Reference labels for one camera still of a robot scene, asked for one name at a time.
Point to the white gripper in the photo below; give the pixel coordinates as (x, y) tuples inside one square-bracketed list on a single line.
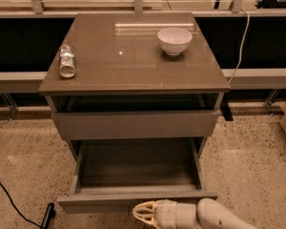
[(166, 214)]

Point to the grey drawer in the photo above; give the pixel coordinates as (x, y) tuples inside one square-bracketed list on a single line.
[(83, 117), (115, 175)]

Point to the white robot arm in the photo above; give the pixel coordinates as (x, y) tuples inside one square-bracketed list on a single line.
[(206, 214)]

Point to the grey top drawer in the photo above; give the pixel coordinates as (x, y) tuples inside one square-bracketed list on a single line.
[(83, 117)]

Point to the grey drawer cabinet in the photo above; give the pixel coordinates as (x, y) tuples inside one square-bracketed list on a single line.
[(119, 54)]

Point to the black cabinet foot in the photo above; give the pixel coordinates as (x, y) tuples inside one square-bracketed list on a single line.
[(48, 216)]

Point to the white ceramic bowl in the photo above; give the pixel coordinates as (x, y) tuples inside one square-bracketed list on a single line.
[(174, 41)]

